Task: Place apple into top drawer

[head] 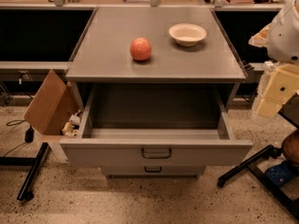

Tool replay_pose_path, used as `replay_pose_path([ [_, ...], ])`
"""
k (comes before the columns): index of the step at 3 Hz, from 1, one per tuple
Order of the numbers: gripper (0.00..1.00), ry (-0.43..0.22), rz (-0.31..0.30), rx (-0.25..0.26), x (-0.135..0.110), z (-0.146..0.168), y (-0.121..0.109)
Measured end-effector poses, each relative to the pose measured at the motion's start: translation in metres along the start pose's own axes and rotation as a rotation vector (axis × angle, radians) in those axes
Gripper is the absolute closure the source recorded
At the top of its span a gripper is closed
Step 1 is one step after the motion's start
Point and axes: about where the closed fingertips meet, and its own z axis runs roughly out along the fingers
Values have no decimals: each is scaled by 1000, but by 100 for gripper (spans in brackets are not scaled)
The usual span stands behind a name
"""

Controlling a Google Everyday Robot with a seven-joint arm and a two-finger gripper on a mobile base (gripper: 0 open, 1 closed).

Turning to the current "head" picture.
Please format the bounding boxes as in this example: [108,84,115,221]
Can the brown cardboard box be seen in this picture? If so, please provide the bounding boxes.
[24,70,79,135]

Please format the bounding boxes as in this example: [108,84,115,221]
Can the open grey top drawer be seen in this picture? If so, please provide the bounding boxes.
[61,84,252,168]

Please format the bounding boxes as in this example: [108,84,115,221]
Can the black table leg left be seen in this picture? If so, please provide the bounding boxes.
[0,143,49,202]

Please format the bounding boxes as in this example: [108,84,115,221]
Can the white paper bowl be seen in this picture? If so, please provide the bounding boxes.
[168,23,206,47]

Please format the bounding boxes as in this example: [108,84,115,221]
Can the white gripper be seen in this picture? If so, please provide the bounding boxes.
[256,63,299,119]

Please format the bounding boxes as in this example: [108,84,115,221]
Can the black stand leg right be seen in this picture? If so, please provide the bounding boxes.
[217,145,299,220]

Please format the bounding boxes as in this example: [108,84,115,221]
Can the closed lower drawer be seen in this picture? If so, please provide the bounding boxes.
[101,166,206,177]

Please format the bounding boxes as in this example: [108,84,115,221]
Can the small items in box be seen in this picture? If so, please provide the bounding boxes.
[61,110,81,137]

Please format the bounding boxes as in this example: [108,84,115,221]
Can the grey drawer cabinet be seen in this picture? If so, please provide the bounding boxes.
[66,6,247,107]

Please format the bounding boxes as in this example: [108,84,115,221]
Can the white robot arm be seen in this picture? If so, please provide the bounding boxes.
[252,0,299,119]

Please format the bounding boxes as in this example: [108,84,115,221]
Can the brown round object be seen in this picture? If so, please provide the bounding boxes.
[281,130,299,165]

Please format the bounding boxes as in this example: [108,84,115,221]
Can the blue perforated shoe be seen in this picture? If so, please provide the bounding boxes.
[264,161,299,187]

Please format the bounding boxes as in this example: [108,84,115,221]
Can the black power adapter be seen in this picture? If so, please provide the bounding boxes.
[24,127,35,143]

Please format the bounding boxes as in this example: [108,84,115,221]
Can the red apple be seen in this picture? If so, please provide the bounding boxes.
[130,37,151,62]

